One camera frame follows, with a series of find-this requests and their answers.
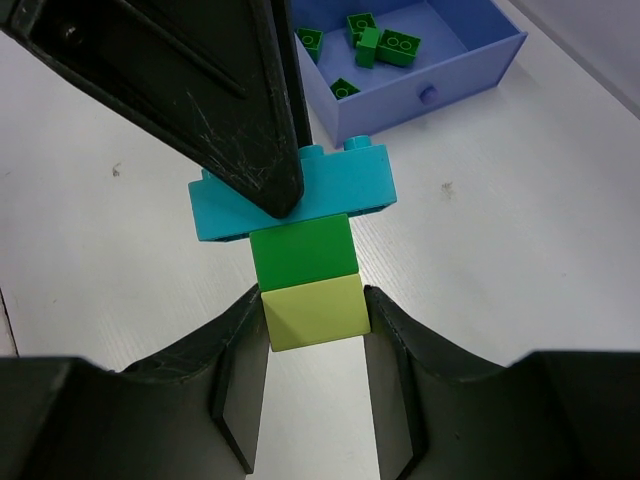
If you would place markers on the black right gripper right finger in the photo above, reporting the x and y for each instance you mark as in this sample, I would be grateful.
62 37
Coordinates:
441 412

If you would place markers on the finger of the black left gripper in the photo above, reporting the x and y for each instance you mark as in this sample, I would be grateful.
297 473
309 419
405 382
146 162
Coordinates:
217 81

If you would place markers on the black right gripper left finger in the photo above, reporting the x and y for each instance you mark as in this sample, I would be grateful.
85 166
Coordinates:
189 411

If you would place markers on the lime lego brick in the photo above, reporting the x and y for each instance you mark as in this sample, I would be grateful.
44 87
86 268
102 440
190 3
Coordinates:
315 313

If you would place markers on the cyan long lego brick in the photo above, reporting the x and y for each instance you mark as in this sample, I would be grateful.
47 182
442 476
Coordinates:
355 181

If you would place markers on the small green lego brick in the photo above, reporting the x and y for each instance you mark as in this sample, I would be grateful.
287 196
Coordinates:
303 252

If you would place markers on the dark green square lego brick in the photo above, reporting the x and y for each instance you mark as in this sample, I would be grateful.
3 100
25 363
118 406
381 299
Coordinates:
312 41

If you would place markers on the green four-stud lego brick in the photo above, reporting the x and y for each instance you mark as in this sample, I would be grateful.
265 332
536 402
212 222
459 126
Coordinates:
341 88

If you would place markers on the green heart lego brick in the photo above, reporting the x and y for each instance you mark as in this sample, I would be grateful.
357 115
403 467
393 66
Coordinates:
357 23

